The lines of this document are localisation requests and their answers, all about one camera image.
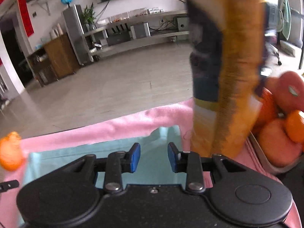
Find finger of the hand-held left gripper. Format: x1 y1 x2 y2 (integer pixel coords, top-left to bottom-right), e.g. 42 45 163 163
0 180 20 193

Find teal hanging garment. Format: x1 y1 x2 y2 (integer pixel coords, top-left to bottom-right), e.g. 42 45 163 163
277 0 291 41

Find teal t-shirt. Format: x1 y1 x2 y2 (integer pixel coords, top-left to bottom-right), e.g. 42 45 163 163
22 125 187 188

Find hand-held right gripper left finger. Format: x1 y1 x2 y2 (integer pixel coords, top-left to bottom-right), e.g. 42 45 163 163
60 142 141 194

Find bumpy orange citrus fruit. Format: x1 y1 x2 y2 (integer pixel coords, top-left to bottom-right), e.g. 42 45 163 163
0 131 25 171

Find wooden cabinet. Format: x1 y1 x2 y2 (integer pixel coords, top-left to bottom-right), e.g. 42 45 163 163
27 33 80 87

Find pink printed blanket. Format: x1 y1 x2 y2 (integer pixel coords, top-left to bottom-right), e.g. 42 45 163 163
0 98 300 228

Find long red wall banner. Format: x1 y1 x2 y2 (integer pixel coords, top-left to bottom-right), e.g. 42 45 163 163
16 0 34 38

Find black subwoofer box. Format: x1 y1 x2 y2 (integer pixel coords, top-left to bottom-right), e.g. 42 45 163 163
177 17 190 31

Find metal fruit tray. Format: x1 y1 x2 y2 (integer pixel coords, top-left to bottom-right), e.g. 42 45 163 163
248 133 304 175

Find tangerine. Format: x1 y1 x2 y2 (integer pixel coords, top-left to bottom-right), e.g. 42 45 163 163
286 110 304 143

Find person's right forearm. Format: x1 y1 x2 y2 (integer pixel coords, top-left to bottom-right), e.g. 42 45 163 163
284 204 302 228

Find metal television stand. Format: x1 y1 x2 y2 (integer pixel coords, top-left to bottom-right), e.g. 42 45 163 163
83 9 190 57

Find pale red apple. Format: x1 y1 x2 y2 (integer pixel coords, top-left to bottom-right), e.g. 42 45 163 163
258 119 303 168

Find white kettle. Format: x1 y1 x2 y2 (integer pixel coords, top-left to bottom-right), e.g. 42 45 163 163
50 24 64 40

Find orange juice bottle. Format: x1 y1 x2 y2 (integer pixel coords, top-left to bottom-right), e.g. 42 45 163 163
185 0 268 158

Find grey subwoofer box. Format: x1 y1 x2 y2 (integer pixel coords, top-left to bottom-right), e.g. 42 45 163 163
130 22 151 39

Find reddish orange fruit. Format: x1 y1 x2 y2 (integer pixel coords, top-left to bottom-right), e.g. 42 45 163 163
253 88 279 130

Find potted green plant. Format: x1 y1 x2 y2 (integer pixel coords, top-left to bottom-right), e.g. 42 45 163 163
82 3 97 30

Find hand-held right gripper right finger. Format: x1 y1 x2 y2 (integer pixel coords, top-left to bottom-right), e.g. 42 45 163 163
167 142 252 194

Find large red apple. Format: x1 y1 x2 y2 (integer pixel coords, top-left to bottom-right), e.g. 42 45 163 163
267 71 304 114

